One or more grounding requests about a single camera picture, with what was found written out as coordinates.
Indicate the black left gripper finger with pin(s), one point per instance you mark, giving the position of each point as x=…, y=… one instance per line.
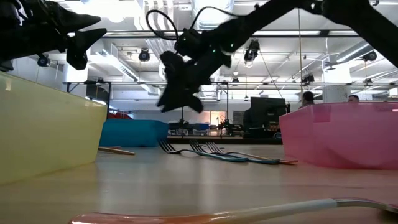
x=82, y=40
x=77, y=21

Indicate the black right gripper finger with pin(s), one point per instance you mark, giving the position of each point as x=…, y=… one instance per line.
x=194, y=101
x=172, y=65

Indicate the pink plastic bin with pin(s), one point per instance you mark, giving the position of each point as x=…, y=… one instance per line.
x=342, y=137

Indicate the black background robot arm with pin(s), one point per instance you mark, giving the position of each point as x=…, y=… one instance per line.
x=183, y=124
x=227, y=126

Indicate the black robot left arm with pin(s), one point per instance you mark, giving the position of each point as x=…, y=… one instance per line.
x=4, y=65

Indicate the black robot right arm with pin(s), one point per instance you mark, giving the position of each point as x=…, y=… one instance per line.
x=357, y=18

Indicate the blue plastic bin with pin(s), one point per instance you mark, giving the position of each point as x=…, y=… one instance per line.
x=133, y=133

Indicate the red cabinet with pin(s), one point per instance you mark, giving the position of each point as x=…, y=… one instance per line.
x=119, y=116

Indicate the black computer monitor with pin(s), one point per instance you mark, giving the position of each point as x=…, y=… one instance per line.
x=269, y=109

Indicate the yellow plastic bin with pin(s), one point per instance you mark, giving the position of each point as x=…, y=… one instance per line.
x=46, y=130

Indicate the person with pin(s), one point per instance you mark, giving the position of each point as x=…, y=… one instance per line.
x=353, y=99
x=308, y=97

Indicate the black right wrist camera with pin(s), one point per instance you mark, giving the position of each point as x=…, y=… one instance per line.
x=189, y=43

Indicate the black hanging camera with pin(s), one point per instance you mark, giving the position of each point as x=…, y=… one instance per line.
x=252, y=53
x=308, y=79
x=370, y=56
x=144, y=55
x=43, y=61

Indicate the round silver ceiling duct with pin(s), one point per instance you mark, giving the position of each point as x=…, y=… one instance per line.
x=208, y=20

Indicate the black rig frame with lights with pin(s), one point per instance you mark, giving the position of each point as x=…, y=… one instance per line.
x=325, y=33

